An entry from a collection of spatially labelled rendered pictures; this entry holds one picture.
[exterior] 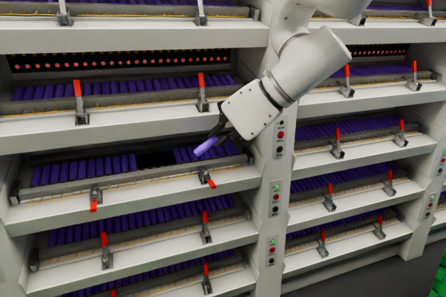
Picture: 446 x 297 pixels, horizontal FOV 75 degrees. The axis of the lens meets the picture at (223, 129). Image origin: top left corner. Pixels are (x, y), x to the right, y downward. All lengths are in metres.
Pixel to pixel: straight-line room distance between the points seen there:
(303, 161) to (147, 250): 0.51
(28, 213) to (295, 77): 0.63
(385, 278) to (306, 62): 1.04
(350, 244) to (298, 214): 0.32
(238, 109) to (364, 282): 0.96
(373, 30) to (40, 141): 0.85
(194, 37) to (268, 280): 0.80
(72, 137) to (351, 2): 0.57
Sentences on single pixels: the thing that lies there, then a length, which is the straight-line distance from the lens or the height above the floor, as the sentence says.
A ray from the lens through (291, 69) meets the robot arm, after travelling 0.57.
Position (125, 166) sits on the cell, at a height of 0.59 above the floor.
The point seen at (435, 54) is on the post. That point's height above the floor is 0.83.
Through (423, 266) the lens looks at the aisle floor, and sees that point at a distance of 1.55.
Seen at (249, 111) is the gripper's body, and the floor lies 0.76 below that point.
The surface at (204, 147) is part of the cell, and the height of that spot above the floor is 0.66.
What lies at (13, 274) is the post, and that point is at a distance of 0.86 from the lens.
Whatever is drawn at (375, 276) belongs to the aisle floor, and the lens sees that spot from 1.41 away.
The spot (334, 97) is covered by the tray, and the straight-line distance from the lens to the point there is 0.89.
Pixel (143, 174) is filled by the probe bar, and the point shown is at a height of 0.58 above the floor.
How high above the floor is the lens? 0.93
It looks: 20 degrees down
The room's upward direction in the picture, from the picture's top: straight up
